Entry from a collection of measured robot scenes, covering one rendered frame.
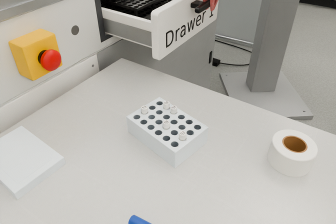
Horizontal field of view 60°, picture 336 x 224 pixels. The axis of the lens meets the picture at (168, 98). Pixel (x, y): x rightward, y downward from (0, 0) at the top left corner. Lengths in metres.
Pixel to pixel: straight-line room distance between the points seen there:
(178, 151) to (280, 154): 0.16
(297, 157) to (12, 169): 0.44
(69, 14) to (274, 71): 1.45
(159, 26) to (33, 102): 0.31
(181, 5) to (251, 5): 1.82
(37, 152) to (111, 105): 0.18
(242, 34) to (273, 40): 0.82
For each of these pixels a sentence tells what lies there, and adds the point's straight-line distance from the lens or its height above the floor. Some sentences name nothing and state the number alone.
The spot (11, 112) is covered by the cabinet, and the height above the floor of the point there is 0.77.
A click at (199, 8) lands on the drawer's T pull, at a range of 0.68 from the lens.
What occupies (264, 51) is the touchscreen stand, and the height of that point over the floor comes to 0.34.
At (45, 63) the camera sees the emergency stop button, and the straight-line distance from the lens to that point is 0.57.
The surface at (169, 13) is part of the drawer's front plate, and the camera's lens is 0.64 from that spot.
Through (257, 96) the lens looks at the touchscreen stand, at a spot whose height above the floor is 0.04.
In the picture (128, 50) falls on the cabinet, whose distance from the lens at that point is 0.84.
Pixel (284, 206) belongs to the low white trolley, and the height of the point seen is 0.76.
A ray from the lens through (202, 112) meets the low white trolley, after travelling 0.60.
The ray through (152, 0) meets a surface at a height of 0.90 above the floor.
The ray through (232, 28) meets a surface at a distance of 2.59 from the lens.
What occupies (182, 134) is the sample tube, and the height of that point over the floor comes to 0.81.
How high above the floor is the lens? 1.14
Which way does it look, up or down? 37 degrees down
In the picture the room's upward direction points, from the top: straight up
